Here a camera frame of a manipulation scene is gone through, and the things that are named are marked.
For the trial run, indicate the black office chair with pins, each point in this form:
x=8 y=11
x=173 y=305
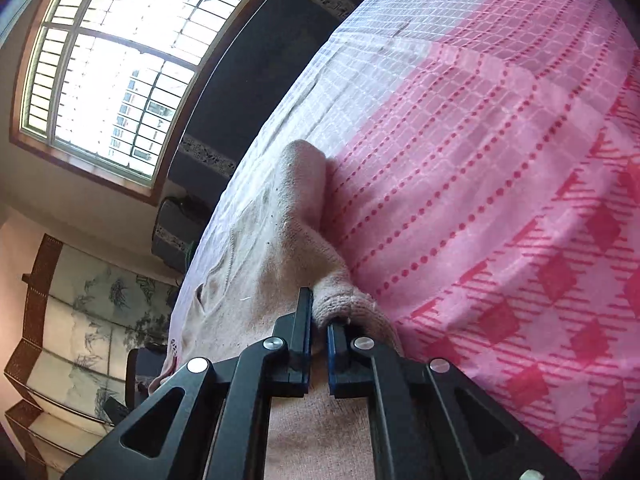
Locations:
x=145 y=370

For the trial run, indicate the dark carved headboard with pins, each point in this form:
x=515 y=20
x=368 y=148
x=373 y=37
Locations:
x=240 y=75

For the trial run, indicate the dark carved nightstand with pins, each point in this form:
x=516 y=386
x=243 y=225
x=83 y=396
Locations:
x=175 y=225

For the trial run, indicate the painted folding screen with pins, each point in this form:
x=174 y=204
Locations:
x=90 y=320

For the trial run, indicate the pink patterned blanket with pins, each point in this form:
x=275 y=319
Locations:
x=475 y=160

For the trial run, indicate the large barred window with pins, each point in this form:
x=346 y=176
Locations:
x=115 y=60

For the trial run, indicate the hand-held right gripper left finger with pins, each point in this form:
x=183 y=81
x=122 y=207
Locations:
x=305 y=332

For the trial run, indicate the beige knit sweater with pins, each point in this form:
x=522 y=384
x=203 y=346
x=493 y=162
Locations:
x=260 y=240

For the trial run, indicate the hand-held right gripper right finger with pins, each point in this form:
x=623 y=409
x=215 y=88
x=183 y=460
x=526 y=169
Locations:
x=333 y=357

